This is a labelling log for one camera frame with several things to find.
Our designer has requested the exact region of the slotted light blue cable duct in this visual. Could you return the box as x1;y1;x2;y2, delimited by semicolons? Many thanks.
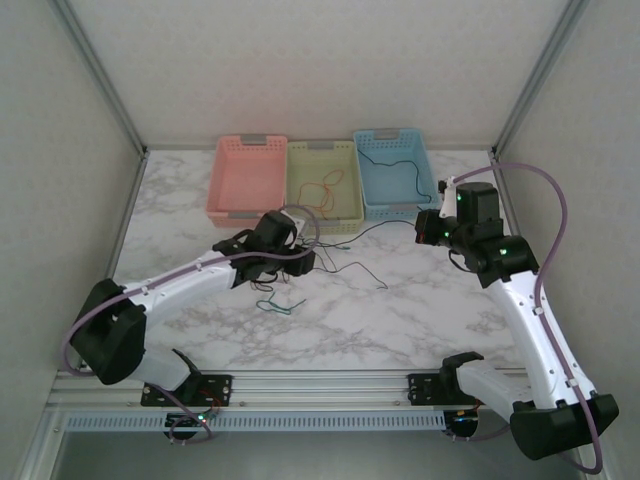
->
64;412;447;432

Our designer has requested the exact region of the thin green wire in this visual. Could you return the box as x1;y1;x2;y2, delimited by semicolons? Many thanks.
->
255;293;307;320

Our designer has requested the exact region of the aluminium frame post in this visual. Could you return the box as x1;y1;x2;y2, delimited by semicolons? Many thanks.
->
49;0;150;157
491;0;592;156

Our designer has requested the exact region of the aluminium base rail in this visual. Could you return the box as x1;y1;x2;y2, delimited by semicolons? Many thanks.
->
52;368;531;409

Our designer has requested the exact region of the green plastic basket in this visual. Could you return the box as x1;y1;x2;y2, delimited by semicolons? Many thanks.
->
283;139;366;236

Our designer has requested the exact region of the aluminium table leg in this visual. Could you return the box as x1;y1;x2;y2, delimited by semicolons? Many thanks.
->
19;412;69;480

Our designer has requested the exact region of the pink plastic basket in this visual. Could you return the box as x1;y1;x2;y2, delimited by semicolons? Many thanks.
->
206;133;289;230

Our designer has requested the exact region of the long dark green wire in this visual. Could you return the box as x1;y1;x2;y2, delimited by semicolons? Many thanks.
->
315;247;390;292

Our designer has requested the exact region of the thin orange wire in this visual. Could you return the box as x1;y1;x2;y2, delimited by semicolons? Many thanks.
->
298;169;346;221

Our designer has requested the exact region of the aluminium table side rail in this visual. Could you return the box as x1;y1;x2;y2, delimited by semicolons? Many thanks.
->
79;149;150;374
489;152;526;241

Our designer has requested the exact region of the blue plastic basket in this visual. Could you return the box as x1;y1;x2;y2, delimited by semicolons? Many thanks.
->
352;127;444;222

